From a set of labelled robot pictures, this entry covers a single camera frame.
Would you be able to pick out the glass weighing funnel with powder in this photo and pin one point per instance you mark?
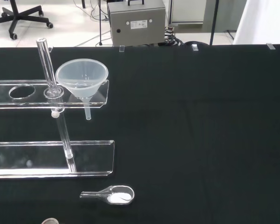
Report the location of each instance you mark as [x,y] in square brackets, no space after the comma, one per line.
[118,197]

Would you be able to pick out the clear acrylic funnel stand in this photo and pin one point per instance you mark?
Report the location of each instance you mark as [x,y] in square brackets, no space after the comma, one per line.
[0,93]

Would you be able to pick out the clear plastic cloth clip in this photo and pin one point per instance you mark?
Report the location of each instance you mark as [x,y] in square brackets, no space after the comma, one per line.
[194,47]
[270,46]
[121,48]
[51,49]

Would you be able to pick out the black table cloth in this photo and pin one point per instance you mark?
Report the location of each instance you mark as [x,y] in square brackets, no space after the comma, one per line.
[200,140]

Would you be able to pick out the grey metal box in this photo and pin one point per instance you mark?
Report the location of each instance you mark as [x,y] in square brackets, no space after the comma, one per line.
[135,35]

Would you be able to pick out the black pole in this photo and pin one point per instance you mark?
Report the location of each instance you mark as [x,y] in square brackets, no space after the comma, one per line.
[214,23]

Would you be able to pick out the white panel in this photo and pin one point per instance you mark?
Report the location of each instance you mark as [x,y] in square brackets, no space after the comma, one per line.
[265,21]

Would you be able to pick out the black office chair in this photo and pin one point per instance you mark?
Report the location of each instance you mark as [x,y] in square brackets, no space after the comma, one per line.
[15,17]

